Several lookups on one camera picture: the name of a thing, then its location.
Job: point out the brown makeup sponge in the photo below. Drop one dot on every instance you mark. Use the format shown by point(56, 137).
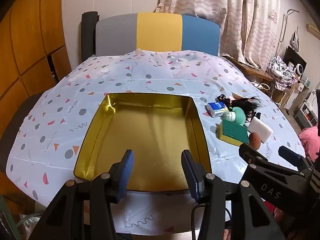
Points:
point(255, 141)

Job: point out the white patterned tablecloth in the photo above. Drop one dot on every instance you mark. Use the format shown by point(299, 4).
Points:
point(100, 80)

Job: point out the blue tissue pack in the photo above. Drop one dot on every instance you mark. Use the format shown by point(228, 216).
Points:
point(216, 108)

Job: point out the white fan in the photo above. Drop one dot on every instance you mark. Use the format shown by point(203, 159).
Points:
point(299, 69)

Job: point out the pile of clothes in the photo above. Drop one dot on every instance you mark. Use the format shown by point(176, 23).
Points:
point(280, 71)

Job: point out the wooden side table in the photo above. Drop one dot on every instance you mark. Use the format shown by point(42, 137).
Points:
point(252, 70)

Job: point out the black braided beaded wig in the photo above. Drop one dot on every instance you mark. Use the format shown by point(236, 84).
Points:
point(246, 106)

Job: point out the white storage shelf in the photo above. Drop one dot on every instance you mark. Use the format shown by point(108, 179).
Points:
point(308, 110)

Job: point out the metal garment steamer stand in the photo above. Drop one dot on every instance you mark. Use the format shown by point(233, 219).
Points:
point(295, 40)

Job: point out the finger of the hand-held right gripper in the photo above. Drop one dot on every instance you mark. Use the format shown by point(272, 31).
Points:
point(287, 152)
point(255, 157)

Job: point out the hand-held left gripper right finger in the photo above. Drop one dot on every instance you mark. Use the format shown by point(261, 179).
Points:
point(190, 172)

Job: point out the black rolled mat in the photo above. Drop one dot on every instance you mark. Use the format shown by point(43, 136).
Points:
point(88, 35)

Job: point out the green dome silicone bottle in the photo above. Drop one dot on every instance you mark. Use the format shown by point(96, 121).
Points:
point(238, 116)

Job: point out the pink fluffy cloth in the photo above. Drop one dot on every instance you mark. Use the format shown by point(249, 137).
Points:
point(310, 137)

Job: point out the green yellow scrub sponge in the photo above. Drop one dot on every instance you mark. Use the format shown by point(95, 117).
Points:
point(232, 130)

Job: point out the wooden cabinet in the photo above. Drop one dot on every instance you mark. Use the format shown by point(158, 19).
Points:
point(25, 42)

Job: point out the grey yellow blue chair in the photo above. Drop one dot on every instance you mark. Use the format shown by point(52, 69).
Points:
point(160, 32)

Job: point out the white foam sponge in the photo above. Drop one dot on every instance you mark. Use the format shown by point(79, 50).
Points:
point(260, 130)

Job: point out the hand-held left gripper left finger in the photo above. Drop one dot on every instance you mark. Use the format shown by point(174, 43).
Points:
point(127, 170)

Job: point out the green box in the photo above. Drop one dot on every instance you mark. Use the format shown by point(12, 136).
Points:
point(7, 217)

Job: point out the gold metal tin tray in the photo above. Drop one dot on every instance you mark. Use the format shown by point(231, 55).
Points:
point(150, 135)

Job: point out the black scrunchie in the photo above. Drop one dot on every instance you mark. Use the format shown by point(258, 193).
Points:
point(258, 115)

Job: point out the beige cloth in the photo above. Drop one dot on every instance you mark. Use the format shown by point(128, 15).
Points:
point(236, 95)

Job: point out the pink patterned curtain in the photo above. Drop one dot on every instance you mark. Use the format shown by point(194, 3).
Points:
point(225, 5)

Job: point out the air conditioner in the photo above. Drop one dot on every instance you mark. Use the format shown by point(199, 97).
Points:
point(313, 30)

